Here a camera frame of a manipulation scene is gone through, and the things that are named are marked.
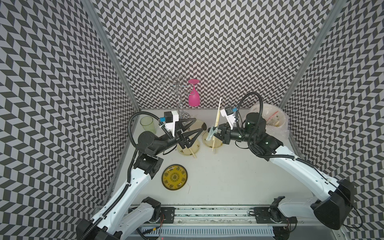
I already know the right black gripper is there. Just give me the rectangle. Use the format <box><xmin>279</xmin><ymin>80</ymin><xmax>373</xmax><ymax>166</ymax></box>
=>
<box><xmin>207</xmin><ymin>121</ymin><xmax>256</xmax><ymax>144</ymax></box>

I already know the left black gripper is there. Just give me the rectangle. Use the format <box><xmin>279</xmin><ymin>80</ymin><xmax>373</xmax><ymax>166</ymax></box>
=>
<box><xmin>152</xmin><ymin>117</ymin><xmax>203</xmax><ymax>156</ymax></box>

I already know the chopsticks green label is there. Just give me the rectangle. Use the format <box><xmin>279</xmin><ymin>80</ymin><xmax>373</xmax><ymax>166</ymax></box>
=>
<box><xmin>213</xmin><ymin>97</ymin><xmax>223</xmax><ymax>141</ymax></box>

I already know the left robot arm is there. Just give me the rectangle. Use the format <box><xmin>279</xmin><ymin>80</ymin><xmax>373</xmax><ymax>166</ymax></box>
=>
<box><xmin>76</xmin><ymin>111</ymin><xmax>203</xmax><ymax>240</ymax></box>

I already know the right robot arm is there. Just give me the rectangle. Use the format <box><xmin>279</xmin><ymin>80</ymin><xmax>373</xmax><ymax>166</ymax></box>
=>
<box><xmin>209</xmin><ymin>92</ymin><xmax>357</xmax><ymax>230</ymax></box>

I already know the cream plate with black spot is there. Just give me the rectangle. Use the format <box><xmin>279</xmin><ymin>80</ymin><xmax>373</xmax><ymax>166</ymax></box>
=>
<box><xmin>190</xmin><ymin>120</ymin><xmax>207</xmax><ymax>132</ymax></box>

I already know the cream plate right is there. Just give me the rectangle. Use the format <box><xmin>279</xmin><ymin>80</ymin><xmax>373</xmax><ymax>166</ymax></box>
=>
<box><xmin>203</xmin><ymin>132</ymin><xmax>223</xmax><ymax>149</ymax></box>

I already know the cream plate front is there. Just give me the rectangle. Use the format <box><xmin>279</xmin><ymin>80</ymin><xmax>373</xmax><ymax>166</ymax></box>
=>
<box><xmin>177</xmin><ymin>140</ymin><xmax>201</xmax><ymax>156</ymax></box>

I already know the pink plastic wine glass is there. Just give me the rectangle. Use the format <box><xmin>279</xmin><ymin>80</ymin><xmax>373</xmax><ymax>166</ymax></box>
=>
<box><xmin>188</xmin><ymin>79</ymin><xmax>201</xmax><ymax>107</ymax></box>

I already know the metal glass holder stand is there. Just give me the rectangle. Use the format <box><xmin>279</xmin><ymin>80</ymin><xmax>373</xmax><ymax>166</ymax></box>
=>
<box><xmin>157</xmin><ymin>74</ymin><xmax>191</xmax><ymax>119</ymax></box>

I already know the green transparent plastic cup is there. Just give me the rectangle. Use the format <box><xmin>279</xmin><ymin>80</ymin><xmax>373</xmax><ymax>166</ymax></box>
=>
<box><xmin>140</xmin><ymin>116</ymin><xmax>156</xmax><ymax>134</ymax></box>

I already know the yellow green patterned plate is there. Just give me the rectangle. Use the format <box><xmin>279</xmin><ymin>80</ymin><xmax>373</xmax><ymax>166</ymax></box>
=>
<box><xmin>161</xmin><ymin>164</ymin><xmax>188</xmax><ymax>191</ymax></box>

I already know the white trash bucket with bag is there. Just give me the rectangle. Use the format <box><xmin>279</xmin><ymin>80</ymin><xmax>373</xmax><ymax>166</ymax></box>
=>
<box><xmin>262</xmin><ymin>104</ymin><xmax>290</xmax><ymax>141</ymax></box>

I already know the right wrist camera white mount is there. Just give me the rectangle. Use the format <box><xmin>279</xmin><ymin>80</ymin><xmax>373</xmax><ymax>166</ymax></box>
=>
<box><xmin>220</xmin><ymin>107</ymin><xmax>238</xmax><ymax>129</ymax></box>

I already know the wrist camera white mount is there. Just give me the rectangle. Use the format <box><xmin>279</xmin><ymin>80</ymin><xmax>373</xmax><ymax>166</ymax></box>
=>
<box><xmin>159</xmin><ymin>111</ymin><xmax>179</xmax><ymax>137</ymax></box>
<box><xmin>220</xmin><ymin>107</ymin><xmax>238</xmax><ymax>129</ymax></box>

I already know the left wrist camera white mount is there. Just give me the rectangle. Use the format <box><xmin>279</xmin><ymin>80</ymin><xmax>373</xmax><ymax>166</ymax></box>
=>
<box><xmin>159</xmin><ymin>111</ymin><xmax>179</xmax><ymax>137</ymax></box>

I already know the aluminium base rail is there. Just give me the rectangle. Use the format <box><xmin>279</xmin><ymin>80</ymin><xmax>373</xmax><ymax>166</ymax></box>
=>
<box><xmin>89</xmin><ymin>205</ymin><xmax>343</xmax><ymax>240</ymax></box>

